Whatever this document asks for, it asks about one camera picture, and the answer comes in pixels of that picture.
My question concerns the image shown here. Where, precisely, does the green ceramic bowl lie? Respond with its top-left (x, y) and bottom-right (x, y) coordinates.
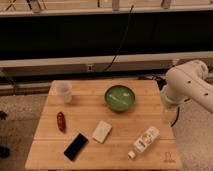
top-left (104, 85), bottom-right (135, 112)

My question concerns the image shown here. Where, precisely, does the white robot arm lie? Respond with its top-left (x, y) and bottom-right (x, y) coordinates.
top-left (160, 60), bottom-right (213, 124)

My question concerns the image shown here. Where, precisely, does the white plastic bottle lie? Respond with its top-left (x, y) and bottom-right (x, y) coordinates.
top-left (128, 126), bottom-right (160, 159)

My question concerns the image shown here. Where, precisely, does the white rectangular box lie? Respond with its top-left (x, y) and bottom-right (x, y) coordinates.
top-left (92, 121), bottom-right (112, 143)

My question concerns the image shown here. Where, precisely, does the wooden folding table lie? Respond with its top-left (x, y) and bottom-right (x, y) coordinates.
top-left (25, 80), bottom-right (182, 171)

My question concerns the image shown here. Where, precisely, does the black smartphone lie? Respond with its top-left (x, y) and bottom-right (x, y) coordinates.
top-left (64, 133), bottom-right (88, 161)

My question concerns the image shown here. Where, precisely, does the clear plastic cup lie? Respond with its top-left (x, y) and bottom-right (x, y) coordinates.
top-left (56, 82), bottom-right (72, 103)

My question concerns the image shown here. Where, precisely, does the black hanging cable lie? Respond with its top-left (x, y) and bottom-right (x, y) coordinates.
top-left (103, 4), bottom-right (135, 72)

